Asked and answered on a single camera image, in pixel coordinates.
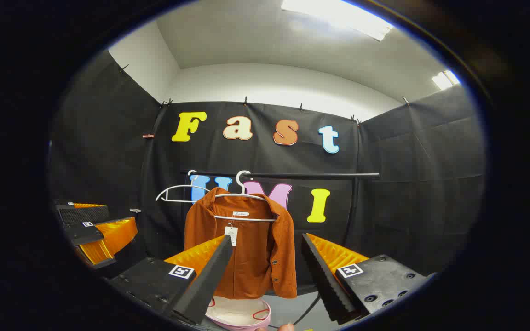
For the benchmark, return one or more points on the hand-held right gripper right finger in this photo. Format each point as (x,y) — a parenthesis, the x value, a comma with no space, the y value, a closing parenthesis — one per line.
(325,280)

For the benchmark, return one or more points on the row of black clips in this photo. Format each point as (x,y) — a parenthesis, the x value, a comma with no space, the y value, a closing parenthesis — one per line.
(245,100)

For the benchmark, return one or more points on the white plastic clothes hanger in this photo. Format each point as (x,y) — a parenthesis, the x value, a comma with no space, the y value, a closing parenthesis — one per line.
(246,218)
(187,185)

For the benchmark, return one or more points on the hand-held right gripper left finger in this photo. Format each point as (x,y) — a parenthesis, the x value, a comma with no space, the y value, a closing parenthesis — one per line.
(205,280)

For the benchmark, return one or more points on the long ceiling light panel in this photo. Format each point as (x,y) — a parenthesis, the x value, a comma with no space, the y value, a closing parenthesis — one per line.
(338,16)

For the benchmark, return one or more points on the white laundry hamper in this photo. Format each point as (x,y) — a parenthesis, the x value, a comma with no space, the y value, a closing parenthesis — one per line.
(237,315)

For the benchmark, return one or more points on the black clothes rack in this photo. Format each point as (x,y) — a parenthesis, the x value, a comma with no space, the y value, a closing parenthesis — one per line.
(315,176)

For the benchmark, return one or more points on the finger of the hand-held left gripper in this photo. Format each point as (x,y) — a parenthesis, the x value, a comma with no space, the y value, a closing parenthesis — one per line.
(81,233)
(83,214)

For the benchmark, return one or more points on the small ceiling light panel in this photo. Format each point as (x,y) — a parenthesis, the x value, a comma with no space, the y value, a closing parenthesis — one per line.
(444,80)

